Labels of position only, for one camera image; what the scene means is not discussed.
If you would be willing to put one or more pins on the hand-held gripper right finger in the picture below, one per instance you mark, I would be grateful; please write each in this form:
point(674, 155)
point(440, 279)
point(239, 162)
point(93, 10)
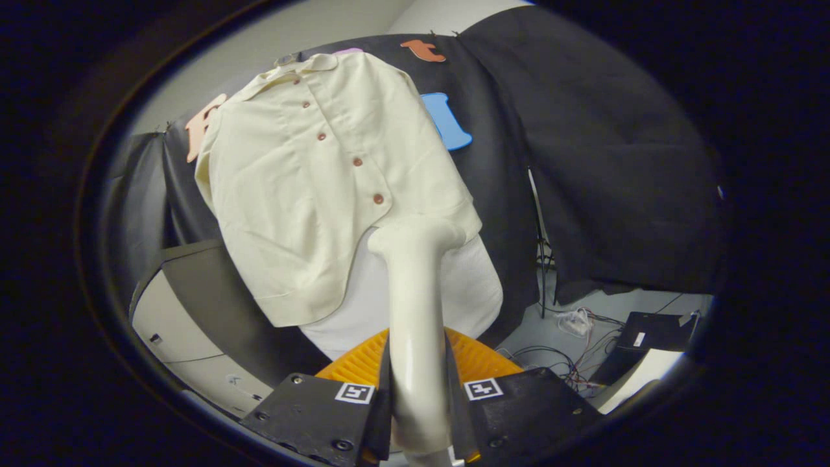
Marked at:
point(525, 408)

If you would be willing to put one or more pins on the white clothes hanger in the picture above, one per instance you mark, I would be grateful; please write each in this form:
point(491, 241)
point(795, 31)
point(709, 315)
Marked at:
point(285, 60)

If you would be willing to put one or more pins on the black backdrop cloth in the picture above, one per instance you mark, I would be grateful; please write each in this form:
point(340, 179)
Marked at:
point(603, 162)

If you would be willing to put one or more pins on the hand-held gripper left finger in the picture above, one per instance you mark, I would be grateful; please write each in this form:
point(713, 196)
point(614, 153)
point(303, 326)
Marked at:
point(318, 415)

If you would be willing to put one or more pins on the flat black box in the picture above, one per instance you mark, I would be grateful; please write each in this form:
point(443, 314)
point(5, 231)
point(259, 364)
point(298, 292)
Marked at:
point(655, 331)

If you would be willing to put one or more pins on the cream button-up shirt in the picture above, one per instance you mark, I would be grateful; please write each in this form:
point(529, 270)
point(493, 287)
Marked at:
point(305, 194)

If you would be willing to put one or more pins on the white flat board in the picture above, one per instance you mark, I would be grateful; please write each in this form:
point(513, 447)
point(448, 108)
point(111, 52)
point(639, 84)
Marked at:
point(639, 379)

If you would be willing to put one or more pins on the white cabinet with grey top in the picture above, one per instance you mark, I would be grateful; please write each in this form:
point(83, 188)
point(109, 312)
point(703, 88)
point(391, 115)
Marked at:
point(194, 292)

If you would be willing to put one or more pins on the white garment steamer head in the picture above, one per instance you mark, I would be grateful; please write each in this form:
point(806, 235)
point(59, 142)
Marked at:
point(415, 311)

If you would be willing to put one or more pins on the small black backdrop clip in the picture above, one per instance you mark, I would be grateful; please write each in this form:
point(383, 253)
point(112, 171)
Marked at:
point(444, 32)

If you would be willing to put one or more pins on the thin steamer pole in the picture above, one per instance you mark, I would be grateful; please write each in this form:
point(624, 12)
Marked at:
point(538, 240)

